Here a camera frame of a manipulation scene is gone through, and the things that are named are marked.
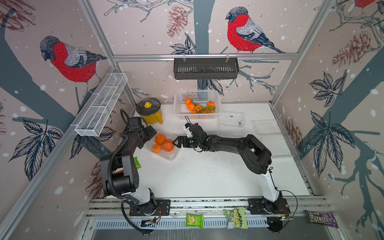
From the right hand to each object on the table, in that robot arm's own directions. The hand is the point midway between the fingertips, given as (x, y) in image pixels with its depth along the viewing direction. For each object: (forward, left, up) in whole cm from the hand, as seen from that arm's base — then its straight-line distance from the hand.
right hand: (178, 141), depth 91 cm
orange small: (-3, +14, -4) cm, 15 cm away
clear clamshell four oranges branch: (+12, -61, -7) cm, 63 cm away
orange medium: (+3, +13, -2) cm, 13 cm away
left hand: (+5, +17, +2) cm, 18 cm away
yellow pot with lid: (+23, +24, +4) cm, 33 cm away
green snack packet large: (-38, -32, -7) cm, 50 cm away
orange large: (-2, +7, -2) cm, 7 cm away
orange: (+32, -21, -1) cm, 38 cm away
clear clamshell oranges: (-2, +11, -3) cm, 11 cm away
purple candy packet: (-36, -72, -7) cm, 81 cm away
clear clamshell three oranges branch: (+20, -36, -8) cm, 42 cm away
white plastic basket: (+44, -13, -3) cm, 46 cm away
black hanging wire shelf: (+48, -15, +21) cm, 55 cm away
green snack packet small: (-39, -12, -6) cm, 41 cm away
